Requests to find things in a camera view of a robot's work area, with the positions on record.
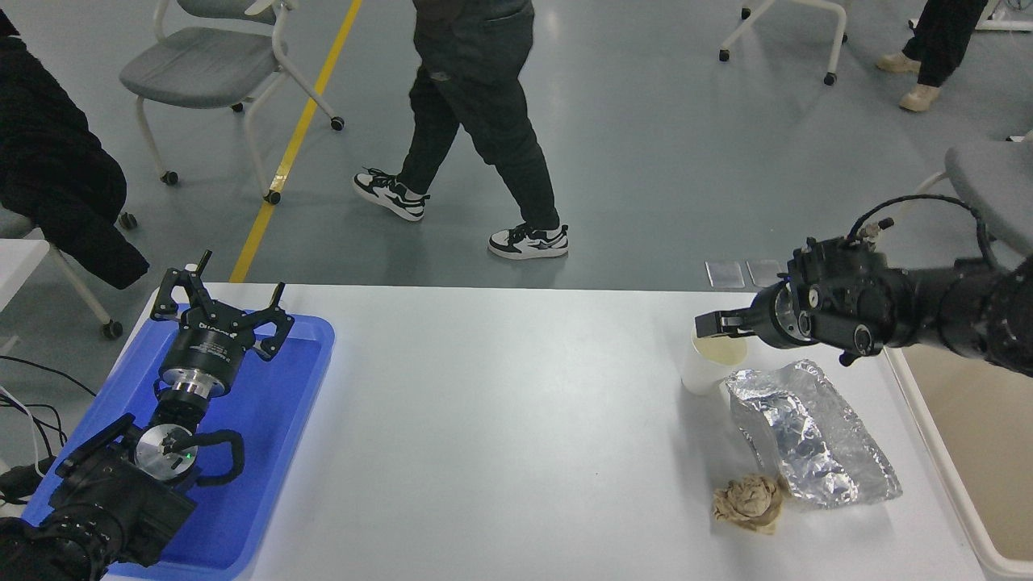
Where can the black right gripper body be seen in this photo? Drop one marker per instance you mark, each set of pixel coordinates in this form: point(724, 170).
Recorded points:
point(776, 316)

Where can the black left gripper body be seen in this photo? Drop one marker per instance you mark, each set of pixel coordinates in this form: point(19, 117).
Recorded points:
point(206, 351)

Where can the white paper cup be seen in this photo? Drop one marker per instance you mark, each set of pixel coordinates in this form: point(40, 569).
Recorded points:
point(702, 367)

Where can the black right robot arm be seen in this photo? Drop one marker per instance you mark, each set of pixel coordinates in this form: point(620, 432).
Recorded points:
point(928, 307)

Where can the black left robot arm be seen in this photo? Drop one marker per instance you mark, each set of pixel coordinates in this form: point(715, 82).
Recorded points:
point(97, 500)

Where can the silver floor plate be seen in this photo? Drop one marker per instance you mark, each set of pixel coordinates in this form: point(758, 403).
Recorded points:
point(725, 274)
point(763, 272)

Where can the blue plastic tray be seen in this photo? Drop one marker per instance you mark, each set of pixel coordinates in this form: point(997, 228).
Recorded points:
point(274, 420)

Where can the white-legged chair with castors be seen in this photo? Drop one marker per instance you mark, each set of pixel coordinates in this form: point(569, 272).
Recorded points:
point(81, 286)

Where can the crumpled silver foil tray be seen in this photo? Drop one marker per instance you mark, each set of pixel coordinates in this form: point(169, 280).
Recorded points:
point(815, 436)

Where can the crumpled tan paper ball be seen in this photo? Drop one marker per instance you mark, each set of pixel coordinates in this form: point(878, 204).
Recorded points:
point(750, 502)

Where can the small white table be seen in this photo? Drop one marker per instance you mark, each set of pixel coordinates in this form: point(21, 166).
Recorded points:
point(16, 266)

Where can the person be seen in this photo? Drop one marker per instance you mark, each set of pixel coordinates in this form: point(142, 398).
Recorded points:
point(944, 40)
point(56, 161)
point(476, 97)

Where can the large pale bin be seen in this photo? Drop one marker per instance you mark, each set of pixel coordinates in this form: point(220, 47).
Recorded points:
point(984, 452)

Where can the white desk base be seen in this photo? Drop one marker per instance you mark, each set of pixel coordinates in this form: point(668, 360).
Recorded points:
point(1009, 22)

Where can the white chair frame with castors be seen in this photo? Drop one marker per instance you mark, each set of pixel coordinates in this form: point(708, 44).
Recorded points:
point(831, 40)

